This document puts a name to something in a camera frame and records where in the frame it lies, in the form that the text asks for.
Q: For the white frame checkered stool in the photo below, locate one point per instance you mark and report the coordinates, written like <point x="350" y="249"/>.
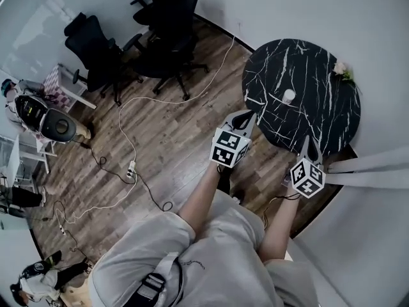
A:
<point x="57" y="85"/>

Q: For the white power strip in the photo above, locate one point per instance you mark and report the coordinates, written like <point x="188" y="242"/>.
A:
<point x="131" y="169"/>

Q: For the pale artificial flower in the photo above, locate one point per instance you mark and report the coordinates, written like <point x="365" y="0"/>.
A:
<point x="342" y="69"/>

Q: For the white cotton swab container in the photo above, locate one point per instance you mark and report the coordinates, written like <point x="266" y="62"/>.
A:
<point x="288" y="96"/>

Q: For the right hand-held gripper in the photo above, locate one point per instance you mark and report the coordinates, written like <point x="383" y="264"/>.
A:
<point x="307" y="178"/>

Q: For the person's left forearm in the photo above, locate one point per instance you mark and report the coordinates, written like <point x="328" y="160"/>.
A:
<point x="201" y="200"/>

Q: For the person's right forearm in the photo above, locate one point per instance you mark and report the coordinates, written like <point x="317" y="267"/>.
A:
<point x="281" y="225"/>

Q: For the black office chair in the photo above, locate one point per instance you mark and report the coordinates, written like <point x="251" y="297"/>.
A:
<point x="91" y="43"/>
<point x="172" y="27"/>

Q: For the round black marble table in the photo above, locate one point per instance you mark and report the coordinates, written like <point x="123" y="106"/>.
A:
<point x="306" y="75"/>

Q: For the white side table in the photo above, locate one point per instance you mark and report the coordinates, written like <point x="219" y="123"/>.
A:
<point x="12" y="158"/>

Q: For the person's grey shirt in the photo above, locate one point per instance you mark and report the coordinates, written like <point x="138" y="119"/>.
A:
<point x="211" y="267"/>

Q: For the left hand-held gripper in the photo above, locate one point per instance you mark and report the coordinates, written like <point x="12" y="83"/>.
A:
<point x="227" y="149"/>

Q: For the black oval device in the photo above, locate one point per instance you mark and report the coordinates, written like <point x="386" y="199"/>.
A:
<point x="59" y="126"/>

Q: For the grey fabric strips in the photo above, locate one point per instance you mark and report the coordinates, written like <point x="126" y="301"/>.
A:
<point x="367" y="168"/>

